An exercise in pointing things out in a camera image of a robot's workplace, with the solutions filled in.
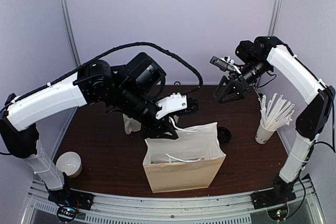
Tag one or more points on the white ceramic bowl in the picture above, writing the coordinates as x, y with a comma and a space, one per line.
70, 163

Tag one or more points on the right aluminium corner post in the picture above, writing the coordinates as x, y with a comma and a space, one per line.
276, 10

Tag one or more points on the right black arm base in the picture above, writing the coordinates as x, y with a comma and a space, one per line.
273, 197

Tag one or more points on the aluminium front rail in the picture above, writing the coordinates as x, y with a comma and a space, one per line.
234, 208

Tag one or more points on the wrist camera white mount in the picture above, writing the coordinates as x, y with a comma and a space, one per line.
225, 63
176, 104

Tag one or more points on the white ribbed ceramic mug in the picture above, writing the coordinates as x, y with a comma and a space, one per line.
131, 125

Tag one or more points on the paper cup holding straws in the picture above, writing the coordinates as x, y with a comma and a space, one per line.
263, 134

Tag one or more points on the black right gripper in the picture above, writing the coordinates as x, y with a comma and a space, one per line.
231, 88

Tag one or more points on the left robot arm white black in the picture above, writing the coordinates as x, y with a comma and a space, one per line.
124, 87

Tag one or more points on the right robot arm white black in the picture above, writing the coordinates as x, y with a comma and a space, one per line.
306, 106

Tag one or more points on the bundle of white wrapped straws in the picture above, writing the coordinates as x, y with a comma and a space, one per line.
276, 112

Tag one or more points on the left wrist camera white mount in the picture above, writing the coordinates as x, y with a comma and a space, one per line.
176, 104

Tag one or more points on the brown paper bag white handles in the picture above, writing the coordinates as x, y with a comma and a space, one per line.
189, 162

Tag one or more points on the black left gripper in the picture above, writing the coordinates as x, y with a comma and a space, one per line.
156, 130

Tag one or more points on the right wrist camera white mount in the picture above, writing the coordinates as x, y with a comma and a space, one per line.
225, 63

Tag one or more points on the aluminium corner post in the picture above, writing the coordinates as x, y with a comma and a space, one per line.
276, 10
69, 32

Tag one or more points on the left aluminium corner post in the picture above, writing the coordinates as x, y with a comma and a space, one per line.
69, 32

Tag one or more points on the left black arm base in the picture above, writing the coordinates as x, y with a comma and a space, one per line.
71, 199

